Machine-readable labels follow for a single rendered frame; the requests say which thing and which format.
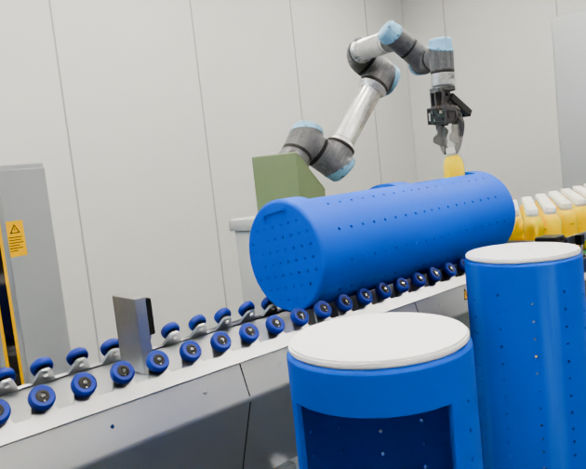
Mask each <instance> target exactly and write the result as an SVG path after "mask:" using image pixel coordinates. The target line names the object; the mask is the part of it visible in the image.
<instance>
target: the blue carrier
mask: <svg viewBox="0 0 586 469"><path fill-rule="evenodd" d="M514 224H515V207H514V202H513V198H512V196H511V194H510V192H509V191H508V189H507V188H506V186H505V185H504V184H503V183H502V182H501V181H500V180H499V179H497V178H496V177H494V176H493V175H491V174H489V173H486V172H483V171H468V172H465V175H463V176H457V177H451V178H444V179H438V180H432V181H420V182H414V183H408V182H402V181H398V182H391V183H384V184H379V185H376V186H374V187H372V188H370V189H368V190H364V191H358V192H351V193H346V194H333V195H328V196H321V197H316V198H309V199H308V198H305V197H301V196H295V197H289V198H282V199H276V200H273V201H271V202H269V203H267V204H266V205H264V206H263V207H262V208H261V209H260V211H259V212H258V213H257V215H256V217H255V219H254V221H253V223H252V226H251V230H250V235H249V257H250V262H251V266H252V270H253V273H254V276H255V278H256V280H257V282H258V284H259V286H260V288H261V290H262V291H263V293H264V294H265V296H266V297H267V298H268V299H269V300H270V301H271V302H272V303H273V304H274V305H276V306H277V307H279V308H281V309H283V310H285V311H288V312H292V310H293V309H295V308H302V309H304V310H309V309H312V308H313V307H314V305H315V304H316V303H317V302H319V301H324V302H327V303H330V302H335V301H336V298H337V297H338V296H339V295H340V294H344V295H347V296H348V297H351V296H353V295H356V292H357V290H358V289H360V288H365V289H367V290H372V289H375V287H376V285H377V284H378V283H385V284H387V285H390V284H393V281H394V279H395V278H397V277H403V278H404V279H408V278H410V277H411V275H412V274H413V273H415V272H418V273H421V274H422V275H423V274H427V271H428V269H429V268H431V267H434V268H436V269H438V270H439V269H442V267H443V265H444V264H445V263H447V262H449V263H451V264H453V265H454V264H457V261H458V260H459V259H466V256H465V255H466V253H467V252H468V251H470V250H473V249H476V248H482V247H488V246H494V245H501V244H506V242H507V241H508V240H509V238H510V237H511V235H512V233H513V228H514Z"/></svg>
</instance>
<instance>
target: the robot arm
mask: <svg viewBox="0 0 586 469"><path fill-rule="evenodd" d="M453 50H454V48H453V44H452V39H451V38H450V37H448V36H441V37H435V38H433V39H431V40H429V46H428V48H427V47H425V46H424V45H423V44H422V43H421V42H419V41H418V40H417V39H416V38H415V37H413V36H412V35H411V34H410V33H408V32H407V31H406V30H405V29H404V28H402V26H401V25H400V24H397V23H396V22H395V21H393V20H389V21H387V22H386V23H385V24H384V25H383V26H382V27H381V29H380V31H379V33H376V34H373V35H371V36H369V37H363V36H362V37H357V38H355V39H354V40H353V41H352V42H351V43H350V44H349V45H348V48H347V61H348V63H349V65H350V67H351V68H352V69H353V71H354V72H356V73H357V74H358V75H360V76H361V79H360V81H359V86H360V88H359V90H358V92H357V94H356V96H355V98H354V99H353V102H352V104H351V106H350V107H349V109H348V111H347V113H346V115H344V117H343V119H342V121H341V123H340V125H339V127H338V129H337V131H336V132H335V134H334V136H331V137H328V138H327V139H326V138H325V137H323V136H324V130H323V129H322V128H321V127H320V126H319V125H318V124H316V123H314V122H312V121H308V120H307V121H304V120H302V121H299V122H297V123H295V124H294V126H293V127H292V128H291V129H290V131H289V134H288V136H287V138H286V141H285V143H284V145H283V147H282V149H281V151H280V152H279V154H284V153H291V152H297V153H298V155H299V156H300V157H301V159H302V160H303V161H304V163H305V164H306V165H307V166H308V167H309V166H311V167H312V168H314V169H315V170H317V171H318V172H320V173H321V174H322V175H324V176H325V177H326V178H328V179H330V180H331V181H340V180H341V179H343V178H344V177H345V176H346V175H347V174H348V173H349V172H350V171H351V170H352V168H353V166H354V164H355V160H354V158H353V154H354V148H353V146H354V145H355V143H356V141H357V139H358V137H359V135H360V133H361V132H362V130H363V128H364V126H365V124H366V121H367V120H368V118H369V117H370V115H371V113H372V111H373V110H374V108H375V106H376V104H377V102H378V100H379V98H383V97H385V96H387V95H390V94H391V93H392V92H393V91H394V88H395V87H396V86H397V85H398V83H399V80H400V77H401V71H400V69H399V68H398V67H397V66H396V65H395V64H394V63H393V62H392V61H390V60H388V59H387V58H386V57H385V56H383V55H385V54H389V53H392V52H394V53H395V54H397V55H398V56H399V57H400V58H402V59H403V60H404V61H405V62H407V63H408V68H409V70H410V72H411V73H413V74H414V75H425V74H429V73H431V85H432V87H433V88H431V89H430V98H431V108H428V109H427V120H428V125H435V127H436V131H437V134H436V135H435V136H434V137H433V143H435V144H437V145H440V148H441V151H442V153H443V154H446V148H447V139H446V137H447V134H448V129H447V128H446V127H445V126H448V124H452V125H451V130H452V132H451V134H450V135H449V139H450V141H452V142H454V143H455V144H456V145H455V150H456V154H458V153H459V149H460V146H461V143H462V138H463V135H464V127H465V125H464V120H463V117H468V116H471V114H472V109H470V108H469V107H468V106H467V105H466V104H465V103H464V102H463V101H462V100H461V99H459V98H458V97H457V96H456V95H455V94H454V93H450V91H454V90H456V89H455V86H454V85H455V84H456V82H455V67H454V54H453ZM429 114H430V116H431V121H429Z"/></svg>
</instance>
